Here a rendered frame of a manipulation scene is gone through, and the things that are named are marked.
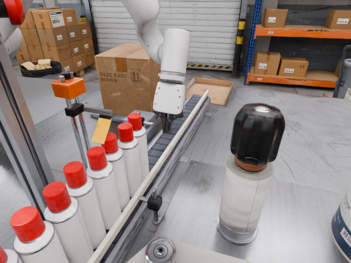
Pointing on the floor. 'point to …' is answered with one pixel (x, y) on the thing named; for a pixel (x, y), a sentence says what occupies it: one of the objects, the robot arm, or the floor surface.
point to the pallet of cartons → (57, 39)
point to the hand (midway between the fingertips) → (166, 127)
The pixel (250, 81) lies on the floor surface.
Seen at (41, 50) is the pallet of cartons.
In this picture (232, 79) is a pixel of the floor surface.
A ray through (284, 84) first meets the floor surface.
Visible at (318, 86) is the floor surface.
